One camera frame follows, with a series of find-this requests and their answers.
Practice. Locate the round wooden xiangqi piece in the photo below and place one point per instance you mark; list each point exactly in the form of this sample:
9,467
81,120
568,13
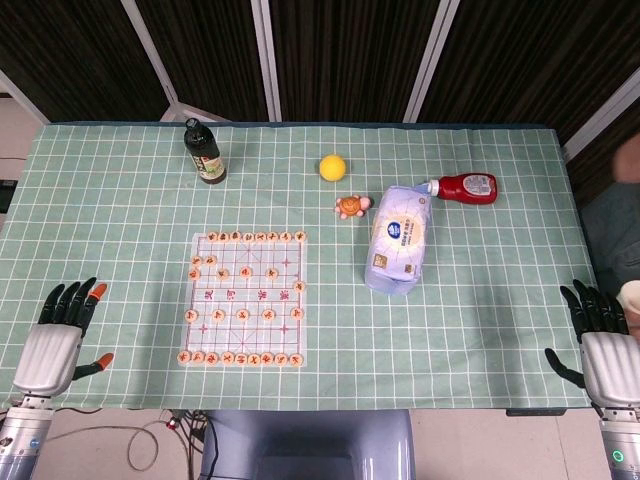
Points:
193,274
243,314
297,313
282,359
198,357
210,260
248,237
254,359
299,286
268,314
224,236
285,237
297,359
212,236
196,260
184,357
222,273
212,358
241,359
299,235
191,315
218,314
272,236
245,272
267,359
236,236
227,358
260,236
272,273

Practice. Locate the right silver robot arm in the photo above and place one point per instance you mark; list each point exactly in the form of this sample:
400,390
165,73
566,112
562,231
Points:
620,445

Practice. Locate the green checked tablecloth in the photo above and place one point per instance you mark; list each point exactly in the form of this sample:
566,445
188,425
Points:
450,340

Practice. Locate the pale blue tissue pack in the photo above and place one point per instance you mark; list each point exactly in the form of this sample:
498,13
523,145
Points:
400,240

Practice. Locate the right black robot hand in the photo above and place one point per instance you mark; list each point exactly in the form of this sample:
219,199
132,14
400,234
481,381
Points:
610,365

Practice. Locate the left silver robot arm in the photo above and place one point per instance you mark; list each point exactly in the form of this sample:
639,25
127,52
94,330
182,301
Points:
22,435

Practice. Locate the yellow ball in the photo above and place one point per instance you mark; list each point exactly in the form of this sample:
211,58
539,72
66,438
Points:
333,168

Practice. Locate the white divider frame post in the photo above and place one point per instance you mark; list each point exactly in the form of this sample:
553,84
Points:
431,55
22,97
600,120
265,55
150,55

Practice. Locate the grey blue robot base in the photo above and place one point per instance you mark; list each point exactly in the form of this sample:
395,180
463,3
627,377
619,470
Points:
310,440

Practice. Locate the translucent xiangqi board sheet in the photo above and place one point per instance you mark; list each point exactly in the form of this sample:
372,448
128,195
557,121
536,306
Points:
260,340

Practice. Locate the person in grey clothing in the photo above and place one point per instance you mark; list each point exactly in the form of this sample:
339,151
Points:
612,235

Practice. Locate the orange pink turtle toy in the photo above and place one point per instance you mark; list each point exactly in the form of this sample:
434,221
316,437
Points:
351,206

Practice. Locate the red ketchup bottle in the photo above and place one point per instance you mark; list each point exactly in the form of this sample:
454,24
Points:
470,189

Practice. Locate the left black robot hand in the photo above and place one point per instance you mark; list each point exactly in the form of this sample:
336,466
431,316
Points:
47,355

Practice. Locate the dark ribbed divider panel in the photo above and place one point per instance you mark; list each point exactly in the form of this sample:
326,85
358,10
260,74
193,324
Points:
525,55
215,50
350,55
70,50

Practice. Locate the dark glass sauce bottle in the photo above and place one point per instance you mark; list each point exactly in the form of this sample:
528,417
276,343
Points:
206,160

